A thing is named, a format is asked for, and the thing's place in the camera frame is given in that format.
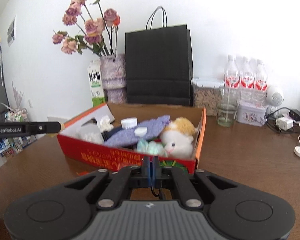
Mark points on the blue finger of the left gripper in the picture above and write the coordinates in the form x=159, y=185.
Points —
x=35, y=128

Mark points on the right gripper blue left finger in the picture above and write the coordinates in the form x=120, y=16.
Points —
x=146, y=172

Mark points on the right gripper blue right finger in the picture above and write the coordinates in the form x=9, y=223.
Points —
x=156, y=172

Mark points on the iridescent plastic bag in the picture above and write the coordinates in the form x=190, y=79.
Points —
x=150, y=148

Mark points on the yellow white plush toy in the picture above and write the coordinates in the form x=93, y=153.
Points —
x=178, y=137

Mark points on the purple knitted cloth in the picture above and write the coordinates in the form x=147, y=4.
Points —
x=154, y=126

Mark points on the clear cotton swab box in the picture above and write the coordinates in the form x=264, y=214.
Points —
x=90, y=133

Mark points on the navy blue zip pouch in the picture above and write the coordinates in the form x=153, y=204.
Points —
x=122, y=138

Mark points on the white plastic jar lid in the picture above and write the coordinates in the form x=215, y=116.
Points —
x=129, y=123

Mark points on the red cardboard pumpkin box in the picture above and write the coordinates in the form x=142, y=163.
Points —
x=116, y=158

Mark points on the white green milk carton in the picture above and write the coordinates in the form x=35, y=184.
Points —
x=95, y=83

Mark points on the clear seed storage container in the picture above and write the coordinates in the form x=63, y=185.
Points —
x=204, y=93

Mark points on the black paper shopping bag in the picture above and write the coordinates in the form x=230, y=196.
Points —
x=159, y=65

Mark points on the empty glass cup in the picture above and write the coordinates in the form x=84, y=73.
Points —
x=226, y=106

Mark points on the purple textured vase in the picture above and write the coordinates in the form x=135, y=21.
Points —
x=113, y=76

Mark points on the water bottle left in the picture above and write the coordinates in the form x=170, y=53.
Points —
x=232, y=77

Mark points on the water bottle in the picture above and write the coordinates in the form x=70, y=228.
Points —
x=261, y=83
x=246, y=80
x=232, y=77

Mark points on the dried pink rose bouquet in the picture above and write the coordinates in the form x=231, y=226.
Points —
x=98, y=35

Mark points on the water bottle middle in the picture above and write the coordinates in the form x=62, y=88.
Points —
x=246, y=80

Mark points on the water bottle right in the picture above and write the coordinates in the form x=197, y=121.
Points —
x=261, y=83

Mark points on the white power adapter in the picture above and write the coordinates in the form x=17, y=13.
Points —
x=284, y=123

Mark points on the white round robot speaker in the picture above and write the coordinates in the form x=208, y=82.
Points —
x=274, y=99

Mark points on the white round charger puck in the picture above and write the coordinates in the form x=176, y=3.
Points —
x=297, y=151

